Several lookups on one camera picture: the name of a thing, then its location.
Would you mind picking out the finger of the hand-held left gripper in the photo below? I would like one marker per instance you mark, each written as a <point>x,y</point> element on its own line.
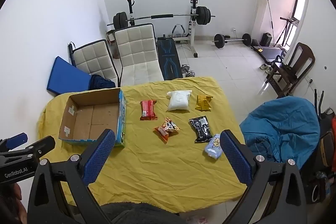
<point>44,145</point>
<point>17,140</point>

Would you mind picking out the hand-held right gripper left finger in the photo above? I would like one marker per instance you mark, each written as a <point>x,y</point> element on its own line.
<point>101,153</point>

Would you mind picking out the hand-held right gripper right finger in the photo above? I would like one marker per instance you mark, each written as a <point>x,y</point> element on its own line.
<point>235,158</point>

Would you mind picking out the light blue tissue pack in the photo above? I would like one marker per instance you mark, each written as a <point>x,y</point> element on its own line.
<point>213,148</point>

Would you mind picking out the cardboard box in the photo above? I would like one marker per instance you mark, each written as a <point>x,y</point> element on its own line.
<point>92,116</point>

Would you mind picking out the black striped packet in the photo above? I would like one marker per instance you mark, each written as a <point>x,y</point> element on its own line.
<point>200,129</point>

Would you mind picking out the yellow snack packet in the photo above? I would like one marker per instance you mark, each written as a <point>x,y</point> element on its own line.
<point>203,103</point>

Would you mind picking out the red snack packet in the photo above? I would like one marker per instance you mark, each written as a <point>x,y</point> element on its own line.
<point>148,109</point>

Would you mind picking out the orange snack packet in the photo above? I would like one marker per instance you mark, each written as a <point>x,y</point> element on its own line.
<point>166,129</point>

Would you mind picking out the white powder bag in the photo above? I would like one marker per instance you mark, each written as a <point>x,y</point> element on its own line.
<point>178,102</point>

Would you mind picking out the person's left hand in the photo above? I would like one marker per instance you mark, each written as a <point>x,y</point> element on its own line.
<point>16,191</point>

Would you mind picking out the blue cloth cover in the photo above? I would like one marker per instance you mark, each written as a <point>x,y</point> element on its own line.
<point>283,129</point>

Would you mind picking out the yellow tablecloth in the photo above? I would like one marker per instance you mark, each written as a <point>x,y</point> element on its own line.
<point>157,174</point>

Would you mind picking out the dark blue bag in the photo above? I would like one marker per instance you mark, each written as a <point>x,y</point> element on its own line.
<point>101,82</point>

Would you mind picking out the blue foam mat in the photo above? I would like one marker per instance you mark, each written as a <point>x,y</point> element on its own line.
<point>68,74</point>

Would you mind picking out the black and orange bag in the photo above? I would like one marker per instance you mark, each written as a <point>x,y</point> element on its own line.
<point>325,150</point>

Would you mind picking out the white padded chair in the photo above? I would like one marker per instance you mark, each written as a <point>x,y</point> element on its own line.
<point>136,50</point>
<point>92,61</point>

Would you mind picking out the white shoe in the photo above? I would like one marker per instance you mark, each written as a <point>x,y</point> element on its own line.
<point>269,69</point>
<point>263,66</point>

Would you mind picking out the chrome dumbbell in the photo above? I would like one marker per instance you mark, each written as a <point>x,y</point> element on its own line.
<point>189,73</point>

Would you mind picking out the black treadmill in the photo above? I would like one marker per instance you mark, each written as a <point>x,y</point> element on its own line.
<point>270,52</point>

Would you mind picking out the black weight bench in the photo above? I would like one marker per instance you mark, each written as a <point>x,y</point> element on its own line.
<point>169,58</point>

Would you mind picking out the small barbell with black plates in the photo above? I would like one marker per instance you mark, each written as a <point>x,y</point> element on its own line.
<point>219,41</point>

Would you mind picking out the black floor heater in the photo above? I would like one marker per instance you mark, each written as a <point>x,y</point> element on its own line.
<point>266,39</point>

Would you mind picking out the dark wooden chair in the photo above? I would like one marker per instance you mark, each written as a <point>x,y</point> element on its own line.
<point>304,56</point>

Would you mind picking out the white squat rack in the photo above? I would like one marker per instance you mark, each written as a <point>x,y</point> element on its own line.
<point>193,29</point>

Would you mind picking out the large barbell with black plates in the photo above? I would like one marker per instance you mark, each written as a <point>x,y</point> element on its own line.
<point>157,16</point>

